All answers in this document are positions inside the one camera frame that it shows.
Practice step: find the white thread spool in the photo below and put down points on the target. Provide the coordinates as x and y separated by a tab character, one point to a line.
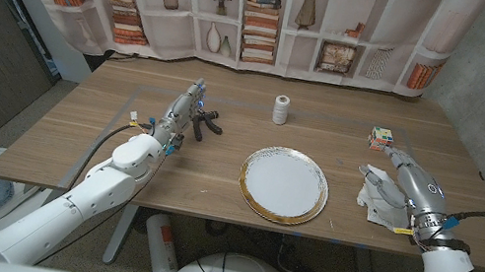
281	110

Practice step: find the black spring clamp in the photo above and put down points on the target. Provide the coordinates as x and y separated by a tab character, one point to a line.
204	124

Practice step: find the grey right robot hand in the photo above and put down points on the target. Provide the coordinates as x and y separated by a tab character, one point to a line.
423	190

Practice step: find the printed bookshelf backdrop cloth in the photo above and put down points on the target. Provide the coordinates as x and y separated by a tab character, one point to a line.
257	53

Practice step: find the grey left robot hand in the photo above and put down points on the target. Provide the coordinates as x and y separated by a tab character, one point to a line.
181	115

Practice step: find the white napkin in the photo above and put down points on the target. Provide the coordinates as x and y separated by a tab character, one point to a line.
382	210

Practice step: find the gold-rimmed white paper plate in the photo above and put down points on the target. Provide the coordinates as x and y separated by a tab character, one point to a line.
284	186

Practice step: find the white cylinder with red label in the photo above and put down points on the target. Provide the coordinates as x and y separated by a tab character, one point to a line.
160	246

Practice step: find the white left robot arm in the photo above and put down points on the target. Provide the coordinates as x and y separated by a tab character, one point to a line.
76	202

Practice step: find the multicoloured rubik's cube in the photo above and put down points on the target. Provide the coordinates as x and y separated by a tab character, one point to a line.
381	138

